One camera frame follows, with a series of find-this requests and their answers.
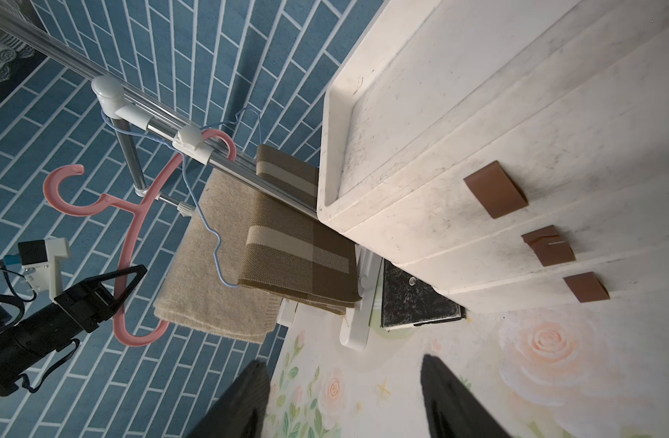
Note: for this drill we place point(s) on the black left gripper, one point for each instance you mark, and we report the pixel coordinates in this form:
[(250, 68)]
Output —
[(55, 326)]

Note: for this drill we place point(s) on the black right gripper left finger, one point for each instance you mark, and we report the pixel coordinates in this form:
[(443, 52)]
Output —
[(241, 411)]

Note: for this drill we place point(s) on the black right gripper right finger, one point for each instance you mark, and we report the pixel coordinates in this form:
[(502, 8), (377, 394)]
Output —
[(452, 411)]

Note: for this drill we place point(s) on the beige knitted cloth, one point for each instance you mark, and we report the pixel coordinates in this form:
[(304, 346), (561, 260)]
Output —
[(200, 291)]

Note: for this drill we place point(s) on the pink plastic hanger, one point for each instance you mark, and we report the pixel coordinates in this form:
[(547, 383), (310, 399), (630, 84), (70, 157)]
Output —
[(139, 212)]

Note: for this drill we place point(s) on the beige brown plaid scarf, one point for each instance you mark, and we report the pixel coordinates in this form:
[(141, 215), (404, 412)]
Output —
[(294, 256)]

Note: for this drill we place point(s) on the black hardcover book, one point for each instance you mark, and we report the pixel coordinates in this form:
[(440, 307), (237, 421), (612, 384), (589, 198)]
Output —
[(408, 302)]

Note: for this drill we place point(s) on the floral table mat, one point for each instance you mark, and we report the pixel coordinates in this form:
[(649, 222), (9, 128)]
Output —
[(586, 370)]

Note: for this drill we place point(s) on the white three-drawer storage box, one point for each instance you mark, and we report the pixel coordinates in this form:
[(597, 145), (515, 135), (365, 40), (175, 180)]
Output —
[(511, 154)]

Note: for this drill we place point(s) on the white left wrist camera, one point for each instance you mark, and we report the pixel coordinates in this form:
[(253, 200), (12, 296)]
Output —
[(39, 263)]

